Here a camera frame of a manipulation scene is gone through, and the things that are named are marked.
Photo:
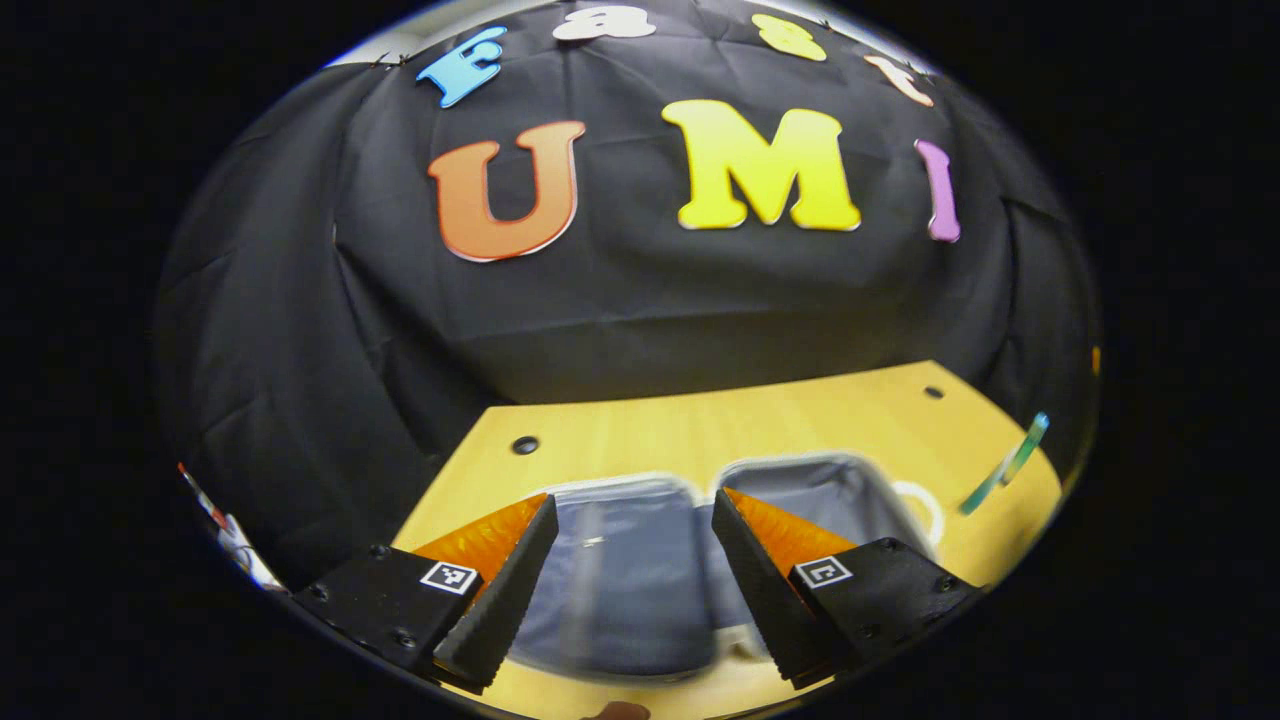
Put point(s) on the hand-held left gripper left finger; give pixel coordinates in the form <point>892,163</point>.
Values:
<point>500,610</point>

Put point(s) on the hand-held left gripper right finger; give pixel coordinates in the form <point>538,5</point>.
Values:
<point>760,600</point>

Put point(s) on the white suitcase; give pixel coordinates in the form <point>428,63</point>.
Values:
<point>620,580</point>

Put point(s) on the green tube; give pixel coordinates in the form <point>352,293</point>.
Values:
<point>1005,465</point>

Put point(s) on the red and white object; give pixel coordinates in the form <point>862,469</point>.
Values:
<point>235,540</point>

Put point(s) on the black backdrop cloth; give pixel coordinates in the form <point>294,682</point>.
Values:
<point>620,300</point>

